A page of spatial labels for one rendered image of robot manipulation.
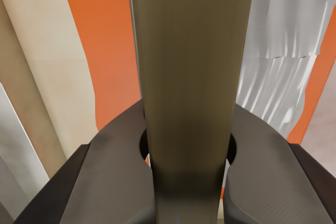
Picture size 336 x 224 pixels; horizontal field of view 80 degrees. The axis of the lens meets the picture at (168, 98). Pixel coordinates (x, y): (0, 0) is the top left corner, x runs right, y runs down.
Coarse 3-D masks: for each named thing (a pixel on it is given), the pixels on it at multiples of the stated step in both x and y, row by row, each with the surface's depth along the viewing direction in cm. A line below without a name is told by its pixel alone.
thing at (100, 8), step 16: (80, 0) 16; (96, 0) 16; (112, 0) 16; (128, 0) 15; (80, 16) 16; (96, 16) 16; (112, 16) 16; (128, 16) 16; (80, 32) 17; (96, 32) 17; (112, 32) 17; (128, 32) 17; (96, 48) 17; (112, 48) 17; (128, 48) 17; (320, 48) 17
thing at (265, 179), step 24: (240, 120) 9; (240, 144) 8; (264, 144) 8; (240, 168) 7; (264, 168) 7; (288, 168) 7; (240, 192) 6; (264, 192) 6; (288, 192) 6; (312, 192) 6; (240, 216) 6; (264, 216) 6; (288, 216) 6; (312, 216) 6
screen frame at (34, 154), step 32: (0, 0) 16; (0, 32) 15; (0, 64) 15; (0, 96) 16; (32, 96) 19; (0, 128) 18; (32, 128) 19; (32, 160) 20; (64, 160) 24; (32, 192) 22
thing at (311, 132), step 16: (96, 64) 18; (112, 64) 18; (128, 64) 18; (320, 64) 18; (96, 80) 19; (112, 80) 19; (128, 80) 19; (320, 80) 18; (96, 96) 20; (112, 96) 20; (128, 96) 20; (320, 96) 19; (96, 112) 21; (112, 112) 21; (304, 112) 20; (320, 112) 20; (304, 128) 21; (320, 128) 21; (304, 144) 22; (320, 144) 22; (320, 160) 24
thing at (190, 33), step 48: (144, 0) 5; (192, 0) 5; (240, 0) 5; (144, 48) 5; (192, 48) 5; (240, 48) 5; (144, 96) 6; (192, 96) 6; (192, 144) 7; (192, 192) 8
